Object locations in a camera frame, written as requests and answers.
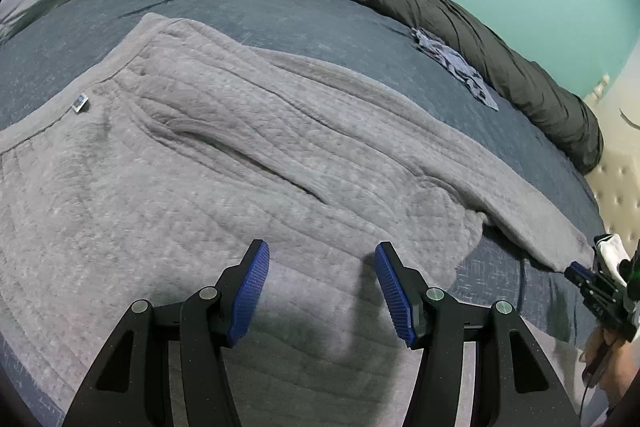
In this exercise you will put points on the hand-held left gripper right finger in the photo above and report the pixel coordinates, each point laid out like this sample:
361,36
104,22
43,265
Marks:
395,297

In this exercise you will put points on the grey quilted sweater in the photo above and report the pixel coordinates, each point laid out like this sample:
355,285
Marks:
200,182

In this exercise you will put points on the beige tufted headboard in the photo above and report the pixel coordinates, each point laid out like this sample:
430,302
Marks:
620,187

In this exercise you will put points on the person's right hand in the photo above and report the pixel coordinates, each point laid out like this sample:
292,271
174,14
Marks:
622,367

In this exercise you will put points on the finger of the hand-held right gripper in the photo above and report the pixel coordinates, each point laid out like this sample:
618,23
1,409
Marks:
577,279
582,268

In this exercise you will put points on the bed with blue sheet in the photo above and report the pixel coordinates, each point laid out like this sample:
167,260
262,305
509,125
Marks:
300,7

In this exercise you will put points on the small blue garment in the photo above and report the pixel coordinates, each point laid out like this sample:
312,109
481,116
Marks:
460,67

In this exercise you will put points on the white and black fleece garment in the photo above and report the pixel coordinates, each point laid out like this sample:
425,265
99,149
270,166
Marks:
612,252

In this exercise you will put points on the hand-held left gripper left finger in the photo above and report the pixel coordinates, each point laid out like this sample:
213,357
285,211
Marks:
250,292

